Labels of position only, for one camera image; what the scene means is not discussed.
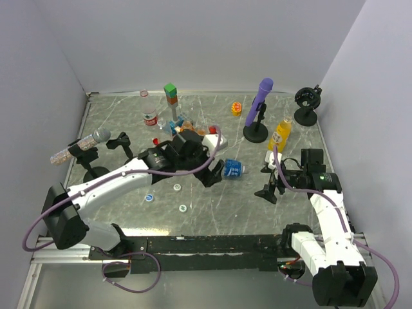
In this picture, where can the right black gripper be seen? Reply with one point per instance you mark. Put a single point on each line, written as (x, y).
(268, 192)

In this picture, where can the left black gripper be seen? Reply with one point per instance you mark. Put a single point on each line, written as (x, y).
(209, 178)

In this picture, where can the blue label water bottle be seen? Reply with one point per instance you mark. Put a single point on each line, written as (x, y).
(233, 169)

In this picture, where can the yellow juice bottle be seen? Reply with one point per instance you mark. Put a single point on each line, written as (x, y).
(280, 135)

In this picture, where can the white cap of blue bottle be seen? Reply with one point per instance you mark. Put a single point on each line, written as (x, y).
(183, 208)

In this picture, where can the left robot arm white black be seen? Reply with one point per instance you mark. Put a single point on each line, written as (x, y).
(67, 212)

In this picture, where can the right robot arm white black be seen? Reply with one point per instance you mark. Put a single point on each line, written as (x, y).
(341, 276)

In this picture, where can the tall orange bottle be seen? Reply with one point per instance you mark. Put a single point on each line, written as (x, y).
(187, 125)

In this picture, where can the small clear bottle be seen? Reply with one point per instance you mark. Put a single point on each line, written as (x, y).
(164, 126)

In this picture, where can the red label water bottle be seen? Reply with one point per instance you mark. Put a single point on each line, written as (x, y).
(149, 113)

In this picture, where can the black microphone stand centre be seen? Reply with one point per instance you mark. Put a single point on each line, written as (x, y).
(257, 132)

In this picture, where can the yellow orange toy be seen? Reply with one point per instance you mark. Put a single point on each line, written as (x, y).
(236, 109)

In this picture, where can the purple microphone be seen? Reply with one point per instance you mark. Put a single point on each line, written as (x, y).
(265, 87)

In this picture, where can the colourful block tower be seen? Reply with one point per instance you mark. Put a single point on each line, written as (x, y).
(178, 117)

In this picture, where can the empty black microphone stand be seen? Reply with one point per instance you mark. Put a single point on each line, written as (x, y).
(124, 142)

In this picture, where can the silver glitter microphone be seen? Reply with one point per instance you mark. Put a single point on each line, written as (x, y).
(100, 135)

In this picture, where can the black stand holding microphone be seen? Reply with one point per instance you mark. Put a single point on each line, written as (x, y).
(84, 158)

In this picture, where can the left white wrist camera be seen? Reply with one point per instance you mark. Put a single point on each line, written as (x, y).
(213, 141)

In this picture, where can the black ring stand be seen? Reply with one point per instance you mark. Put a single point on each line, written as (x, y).
(308, 99)

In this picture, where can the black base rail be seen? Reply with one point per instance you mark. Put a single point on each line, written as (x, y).
(145, 254)

